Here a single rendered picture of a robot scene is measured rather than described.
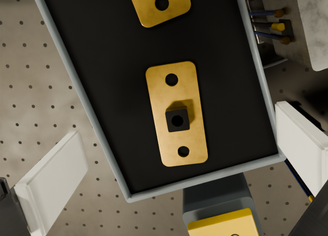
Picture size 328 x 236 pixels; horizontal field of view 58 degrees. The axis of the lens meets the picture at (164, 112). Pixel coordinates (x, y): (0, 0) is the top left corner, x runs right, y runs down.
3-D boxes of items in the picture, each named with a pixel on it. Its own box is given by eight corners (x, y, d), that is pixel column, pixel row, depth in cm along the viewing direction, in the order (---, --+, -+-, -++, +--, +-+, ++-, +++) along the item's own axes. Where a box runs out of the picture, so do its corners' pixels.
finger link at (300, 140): (323, 149, 12) (342, 146, 12) (274, 101, 19) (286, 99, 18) (324, 212, 13) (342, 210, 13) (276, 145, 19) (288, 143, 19)
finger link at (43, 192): (45, 238, 14) (30, 240, 14) (90, 168, 21) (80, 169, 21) (26, 184, 13) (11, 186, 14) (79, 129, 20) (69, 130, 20)
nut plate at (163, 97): (208, 160, 25) (209, 167, 23) (163, 165, 25) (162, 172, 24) (194, 59, 22) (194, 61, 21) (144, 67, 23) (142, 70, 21)
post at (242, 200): (222, 115, 71) (274, 255, 29) (192, 124, 72) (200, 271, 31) (213, 85, 69) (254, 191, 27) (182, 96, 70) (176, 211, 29)
